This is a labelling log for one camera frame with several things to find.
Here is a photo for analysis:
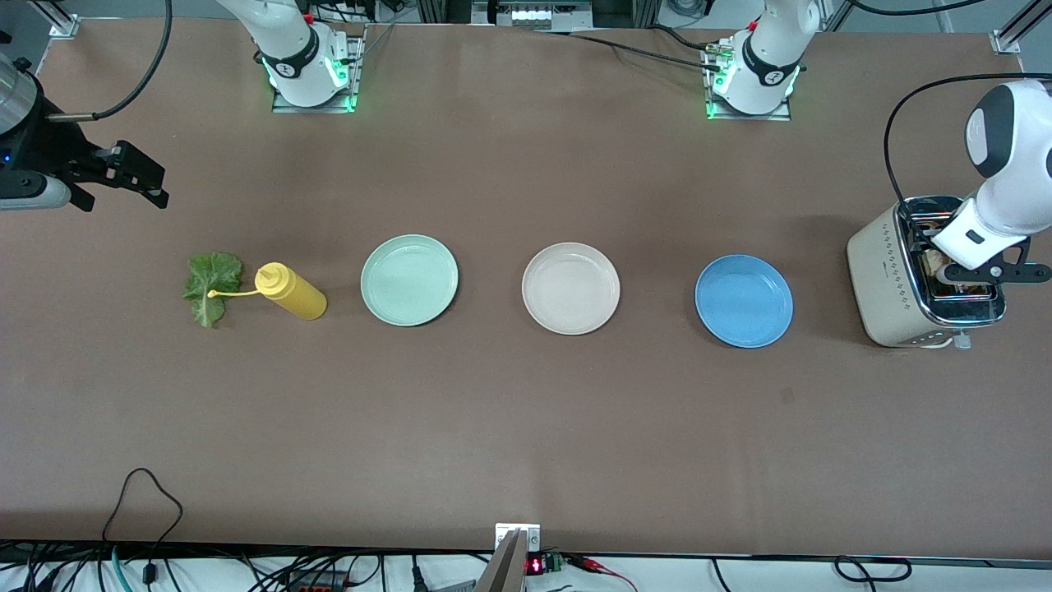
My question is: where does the grey metal camera mount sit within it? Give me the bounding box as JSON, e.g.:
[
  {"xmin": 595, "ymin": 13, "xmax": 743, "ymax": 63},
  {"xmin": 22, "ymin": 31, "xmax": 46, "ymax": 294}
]
[{"xmin": 475, "ymin": 523, "xmax": 542, "ymax": 592}]

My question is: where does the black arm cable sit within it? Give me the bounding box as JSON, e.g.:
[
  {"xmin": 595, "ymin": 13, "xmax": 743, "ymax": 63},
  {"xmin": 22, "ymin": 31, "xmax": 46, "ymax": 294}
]
[
  {"xmin": 847, "ymin": 0, "xmax": 1052, "ymax": 206},
  {"xmin": 47, "ymin": 0, "xmax": 173, "ymax": 123}
]

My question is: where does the beige chrome toaster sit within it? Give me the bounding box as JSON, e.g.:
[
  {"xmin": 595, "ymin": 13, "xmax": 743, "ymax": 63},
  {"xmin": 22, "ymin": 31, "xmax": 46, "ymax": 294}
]
[{"xmin": 847, "ymin": 195, "xmax": 1008, "ymax": 350}]

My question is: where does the aluminium frame profile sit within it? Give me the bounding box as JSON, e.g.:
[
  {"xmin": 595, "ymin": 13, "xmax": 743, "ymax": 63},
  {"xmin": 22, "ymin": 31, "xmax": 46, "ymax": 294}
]
[
  {"xmin": 33, "ymin": 0, "xmax": 81, "ymax": 39},
  {"xmin": 990, "ymin": 0, "xmax": 1052, "ymax": 55}
]

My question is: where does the green lettuce leaf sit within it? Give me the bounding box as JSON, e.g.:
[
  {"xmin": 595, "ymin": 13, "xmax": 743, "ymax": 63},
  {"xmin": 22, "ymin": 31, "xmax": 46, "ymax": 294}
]
[{"xmin": 182, "ymin": 252, "xmax": 245, "ymax": 329}]

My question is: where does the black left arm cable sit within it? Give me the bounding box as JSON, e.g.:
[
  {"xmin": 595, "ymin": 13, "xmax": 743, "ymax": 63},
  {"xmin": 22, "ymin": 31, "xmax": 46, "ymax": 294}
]
[{"xmin": 847, "ymin": 0, "xmax": 1052, "ymax": 206}]

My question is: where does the black cable across table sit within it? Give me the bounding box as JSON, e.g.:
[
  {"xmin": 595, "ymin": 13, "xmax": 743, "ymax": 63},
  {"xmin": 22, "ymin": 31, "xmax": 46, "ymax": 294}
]
[{"xmin": 533, "ymin": 25, "xmax": 728, "ymax": 73}]

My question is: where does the beige plate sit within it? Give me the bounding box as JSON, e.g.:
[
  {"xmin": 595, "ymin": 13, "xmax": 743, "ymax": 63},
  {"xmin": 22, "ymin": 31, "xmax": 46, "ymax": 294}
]
[{"xmin": 521, "ymin": 242, "xmax": 621, "ymax": 336}]

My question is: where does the black coiled cable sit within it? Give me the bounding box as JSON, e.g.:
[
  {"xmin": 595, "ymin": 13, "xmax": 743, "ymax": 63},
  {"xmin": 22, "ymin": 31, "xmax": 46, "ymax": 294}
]
[{"xmin": 834, "ymin": 556, "xmax": 913, "ymax": 583}]

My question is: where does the red clip wire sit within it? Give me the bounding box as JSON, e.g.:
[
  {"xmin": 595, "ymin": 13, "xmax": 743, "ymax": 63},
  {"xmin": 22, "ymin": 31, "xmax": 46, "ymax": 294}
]
[{"xmin": 567, "ymin": 554, "xmax": 638, "ymax": 592}]

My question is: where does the blue plate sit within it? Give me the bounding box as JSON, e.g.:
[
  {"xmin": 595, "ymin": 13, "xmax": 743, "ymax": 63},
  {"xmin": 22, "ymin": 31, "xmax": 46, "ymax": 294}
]
[{"xmin": 694, "ymin": 253, "xmax": 795, "ymax": 349}]

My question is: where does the yellow mustard squeeze bottle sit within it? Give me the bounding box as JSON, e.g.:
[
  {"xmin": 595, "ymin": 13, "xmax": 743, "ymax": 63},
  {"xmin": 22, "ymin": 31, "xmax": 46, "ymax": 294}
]
[{"xmin": 207, "ymin": 261, "xmax": 328, "ymax": 321}]

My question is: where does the white power strip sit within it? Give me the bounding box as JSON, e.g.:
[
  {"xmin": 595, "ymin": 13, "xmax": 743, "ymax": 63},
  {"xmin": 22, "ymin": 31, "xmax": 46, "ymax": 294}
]
[{"xmin": 473, "ymin": 0, "xmax": 593, "ymax": 30}]

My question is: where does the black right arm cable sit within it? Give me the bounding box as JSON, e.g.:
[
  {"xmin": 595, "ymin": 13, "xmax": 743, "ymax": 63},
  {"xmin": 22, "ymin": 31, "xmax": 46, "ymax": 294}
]
[{"xmin": 47, "ymin": 0, "xmax": 173, "ymax": 123}]

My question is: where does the pale green plate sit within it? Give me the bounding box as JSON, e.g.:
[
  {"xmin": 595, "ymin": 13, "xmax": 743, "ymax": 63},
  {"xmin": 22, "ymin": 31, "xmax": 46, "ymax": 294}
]
[{"xmin": 360, "ymin": 234, "xmax": 459, "ymax": 327}]

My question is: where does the thin black looped cable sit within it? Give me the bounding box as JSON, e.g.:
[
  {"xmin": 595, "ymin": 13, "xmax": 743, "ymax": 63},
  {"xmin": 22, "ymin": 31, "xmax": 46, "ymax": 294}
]
[{"xmin": 102, "ymin": 468, "xmax": 183, "ymax": 586}]

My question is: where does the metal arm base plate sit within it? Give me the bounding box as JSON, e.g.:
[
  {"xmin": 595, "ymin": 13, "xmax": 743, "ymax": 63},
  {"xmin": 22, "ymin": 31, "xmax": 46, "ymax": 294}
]
[
  {"xmin": 271, "ymin": 23, "xmax": 367, "ymax": 114},
  {"xmin": 703, "ymin": 41, "xmax": 794, "ymax": 123}
]

